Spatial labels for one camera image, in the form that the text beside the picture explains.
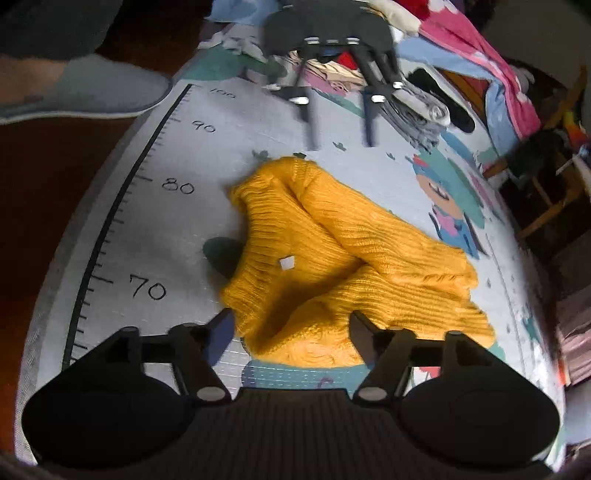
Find wooden chair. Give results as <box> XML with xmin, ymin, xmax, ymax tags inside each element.
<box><xmin>482</xmin><ymin>65</ymin><xmax>591</xmax><ymax>241</ymax></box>

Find grey slipper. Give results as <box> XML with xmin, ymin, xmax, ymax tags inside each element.
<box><xmin>0</xmin><ymin>53</ymin><xmax>174</xmax><ymax>125</ymax></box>

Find pink floral blanket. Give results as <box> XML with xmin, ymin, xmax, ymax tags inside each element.
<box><xmin>416</xmin><ymin>0</ymin><xmax>542</xmax><ymax>140</ymax></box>

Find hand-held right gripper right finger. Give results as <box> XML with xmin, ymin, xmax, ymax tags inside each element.
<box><xmin>348</xmin><ymin>311</ymin><xmax>482</xmax><ymax>403</ymax></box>

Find colourful clothes heap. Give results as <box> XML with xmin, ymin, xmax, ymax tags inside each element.
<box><xmin>556</xmin><ymin>108</ymin><xmax>591</xmax><ymax>160</ymax></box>

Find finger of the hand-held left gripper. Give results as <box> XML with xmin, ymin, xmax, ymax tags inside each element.
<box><xmin>353</xmin><ymin>41</ymin><xmax>408</xmax><ymax>149</ymax></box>
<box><xmin>270</xmin><ymin>41</ymin><xmax>324</xmax><ymax>152</ymax></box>

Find pile of folded clothes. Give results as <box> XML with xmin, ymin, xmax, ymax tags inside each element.
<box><xmin>281</xmin><ymin>0</ymin><xmax>423</xmax><ymax>95</ymax></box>

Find yellow knit sweater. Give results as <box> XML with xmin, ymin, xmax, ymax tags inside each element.
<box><xmin>219</xmin><ymin>156</ymin><xmax>498</xmax><ymax>368</ymax></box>

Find cartoon printed play mat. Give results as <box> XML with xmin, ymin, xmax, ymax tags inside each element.
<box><xmin>14</xmin><ymin>21</ymin><xmax>570</xmax><ymax>464</ymax></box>

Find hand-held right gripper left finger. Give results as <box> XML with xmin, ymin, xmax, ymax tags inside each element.
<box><xmin>111</xmin><ymin>307</ymin><xmax>237</xmax><ymax>403</ymax></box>

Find black garment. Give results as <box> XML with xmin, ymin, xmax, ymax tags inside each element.
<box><xmin>409</xmin><ymin>67</ymin><xmax>476</xmax><ymax>134</ymax></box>

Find grey folded clothes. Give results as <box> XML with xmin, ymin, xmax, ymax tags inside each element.
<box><xmin>382</xmin><ymin>82</ymin><xmax>451</xmax><ymax>151</ymax></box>

